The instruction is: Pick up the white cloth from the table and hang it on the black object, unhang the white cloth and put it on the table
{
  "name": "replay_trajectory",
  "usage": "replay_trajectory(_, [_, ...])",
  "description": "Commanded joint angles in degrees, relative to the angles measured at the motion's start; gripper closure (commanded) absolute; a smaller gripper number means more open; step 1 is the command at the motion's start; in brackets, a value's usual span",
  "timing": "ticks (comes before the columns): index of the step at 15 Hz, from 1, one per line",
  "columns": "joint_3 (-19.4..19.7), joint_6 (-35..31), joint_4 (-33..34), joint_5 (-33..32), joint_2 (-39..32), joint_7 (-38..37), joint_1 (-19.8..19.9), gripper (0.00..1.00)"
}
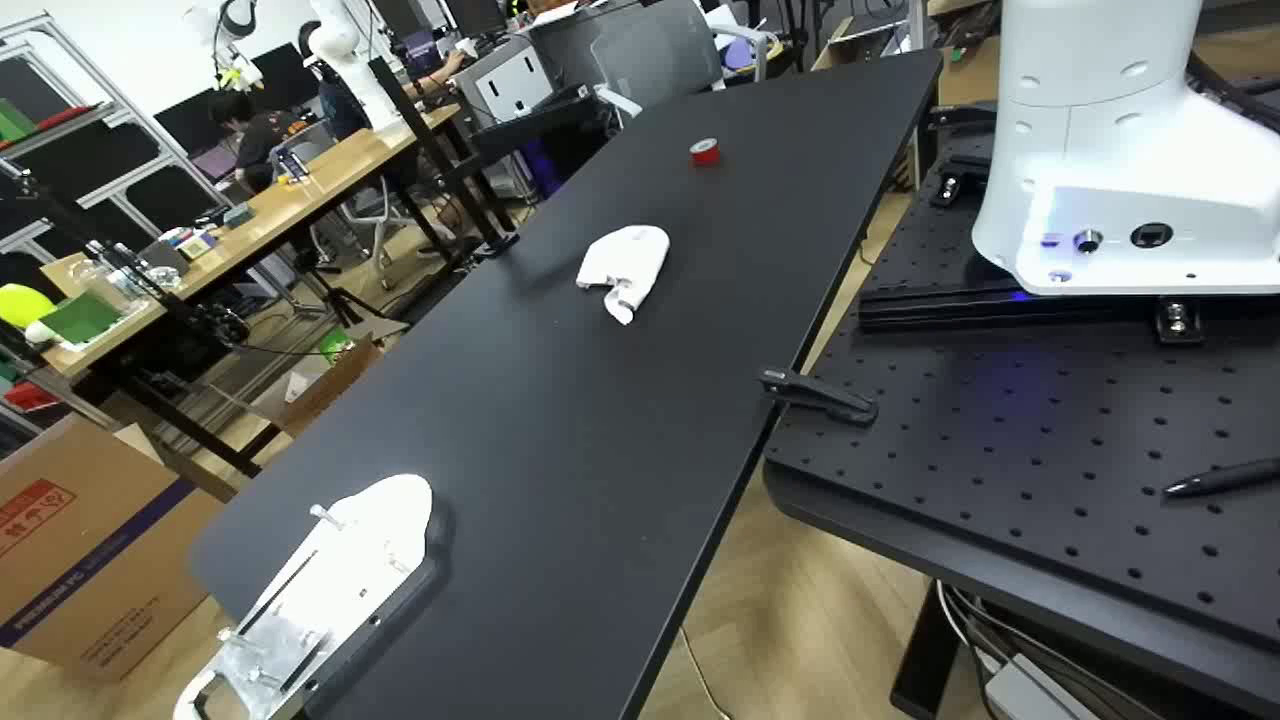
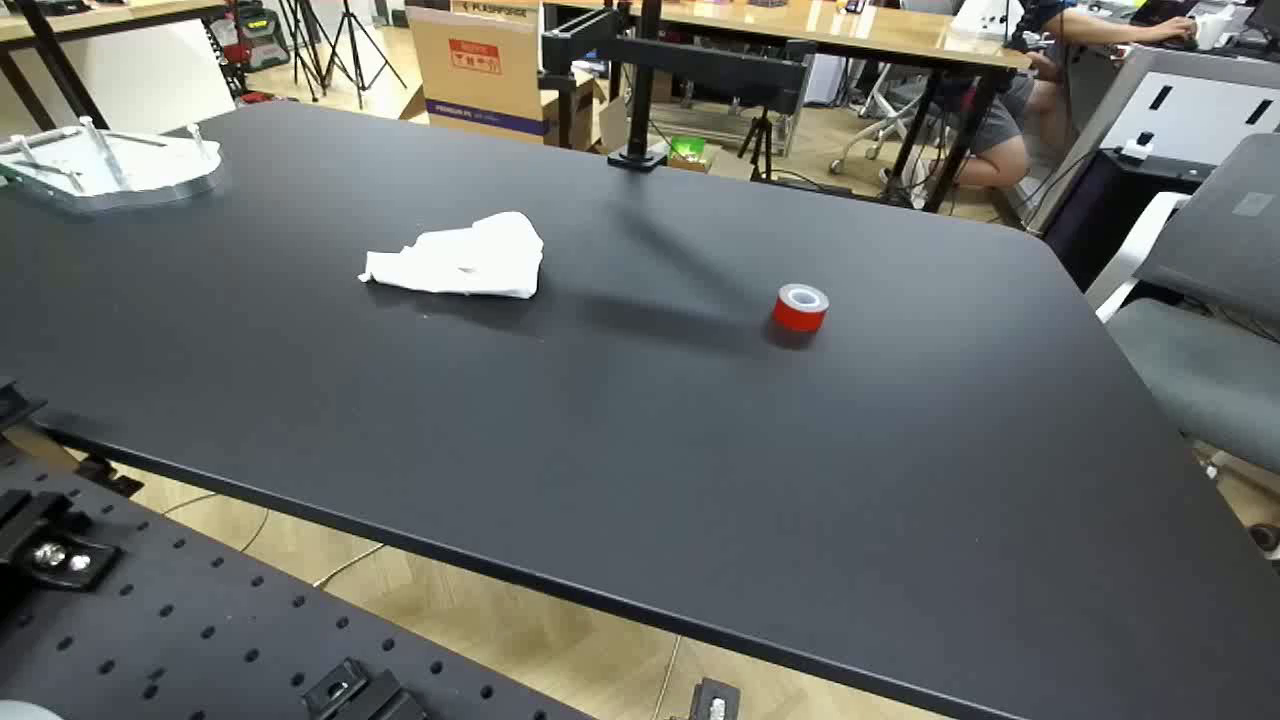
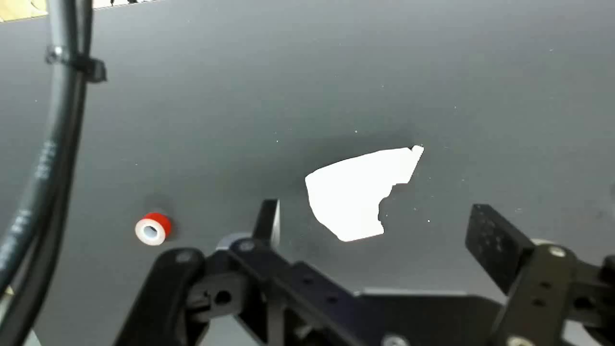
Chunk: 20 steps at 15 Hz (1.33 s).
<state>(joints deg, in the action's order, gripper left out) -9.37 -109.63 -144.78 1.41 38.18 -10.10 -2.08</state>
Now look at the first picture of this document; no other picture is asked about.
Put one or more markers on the long wooden desk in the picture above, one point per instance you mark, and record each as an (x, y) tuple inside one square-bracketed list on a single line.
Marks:
[(287, 201)]

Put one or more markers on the black clamp lever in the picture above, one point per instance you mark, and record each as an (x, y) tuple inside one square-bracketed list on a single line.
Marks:
[(817, 395)]

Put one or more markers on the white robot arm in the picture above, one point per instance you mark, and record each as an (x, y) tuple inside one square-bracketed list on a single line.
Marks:
[(1123, 133)]

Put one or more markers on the black perforated mounting board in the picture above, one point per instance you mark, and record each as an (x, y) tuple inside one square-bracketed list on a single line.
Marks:
[(1067, 453)]

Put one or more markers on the red tape roll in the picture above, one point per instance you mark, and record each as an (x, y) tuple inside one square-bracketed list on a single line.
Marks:
[(707, 152)]

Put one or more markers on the grey cabinet with slots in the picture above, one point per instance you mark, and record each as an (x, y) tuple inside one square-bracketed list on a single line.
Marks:
[(506, 81)]

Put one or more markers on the black hanging stand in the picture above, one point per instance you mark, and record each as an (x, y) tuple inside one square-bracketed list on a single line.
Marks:
[(445, 166)]

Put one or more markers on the small green object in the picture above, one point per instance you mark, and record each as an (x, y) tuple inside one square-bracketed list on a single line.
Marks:
[(334, 345)]

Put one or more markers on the white cloth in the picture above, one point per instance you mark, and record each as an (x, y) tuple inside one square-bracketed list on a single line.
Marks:
[(626, 260)]

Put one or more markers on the green cloth on desk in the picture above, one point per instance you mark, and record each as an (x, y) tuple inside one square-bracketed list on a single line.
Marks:
[(83, 322)]

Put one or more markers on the grey power adapter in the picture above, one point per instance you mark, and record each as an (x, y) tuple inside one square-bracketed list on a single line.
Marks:
[(1035, 689)]

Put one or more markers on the silver bolt bracket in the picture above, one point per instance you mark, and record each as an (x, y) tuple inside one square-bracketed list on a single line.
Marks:
[(1178, 322)]

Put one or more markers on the cardboard box with red print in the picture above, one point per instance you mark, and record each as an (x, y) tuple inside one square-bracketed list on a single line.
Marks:
[(83, 546)]

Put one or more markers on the black pen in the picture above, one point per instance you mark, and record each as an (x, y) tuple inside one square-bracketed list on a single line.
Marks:
[(1222, 476)]

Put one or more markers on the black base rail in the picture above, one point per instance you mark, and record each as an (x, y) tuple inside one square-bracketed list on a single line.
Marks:
[(986, 310)]

